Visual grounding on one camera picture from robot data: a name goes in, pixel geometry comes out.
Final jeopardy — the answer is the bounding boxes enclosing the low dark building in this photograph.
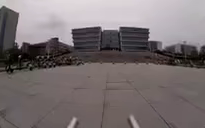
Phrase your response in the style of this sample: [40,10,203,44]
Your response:
[21,36,73,57]

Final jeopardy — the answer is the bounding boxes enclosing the row of parked bicycles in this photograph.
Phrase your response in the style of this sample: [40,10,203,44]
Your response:
[25,54,86,70]

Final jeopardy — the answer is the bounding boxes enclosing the wide grey twin-block building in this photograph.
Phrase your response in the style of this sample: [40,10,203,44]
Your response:
[71,26,151,52]

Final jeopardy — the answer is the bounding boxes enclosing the wide stone stairs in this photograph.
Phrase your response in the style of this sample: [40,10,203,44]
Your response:
[69,50,173,65]

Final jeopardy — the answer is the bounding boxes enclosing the low pale building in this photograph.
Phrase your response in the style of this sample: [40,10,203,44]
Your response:
[165,42,198,56]

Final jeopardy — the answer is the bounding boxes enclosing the robot's own part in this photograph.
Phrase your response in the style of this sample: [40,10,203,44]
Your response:
[67,116,78,128]
[128,114,141,128]

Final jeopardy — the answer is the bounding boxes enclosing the grey paved plaza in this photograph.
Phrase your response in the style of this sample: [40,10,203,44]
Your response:
[0,62,205,128]

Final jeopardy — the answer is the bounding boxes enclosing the person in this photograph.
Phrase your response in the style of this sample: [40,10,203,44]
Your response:
[4,53,15,74]

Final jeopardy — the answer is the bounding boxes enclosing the tall pale building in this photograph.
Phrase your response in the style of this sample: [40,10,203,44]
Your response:
[0,5,20,60]

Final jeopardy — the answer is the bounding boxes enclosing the row of bollards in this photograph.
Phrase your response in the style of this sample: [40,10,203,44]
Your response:
[98,60,152,65]

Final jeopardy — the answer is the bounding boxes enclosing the small grey building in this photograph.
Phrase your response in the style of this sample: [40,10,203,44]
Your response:
[148,40,164,52]

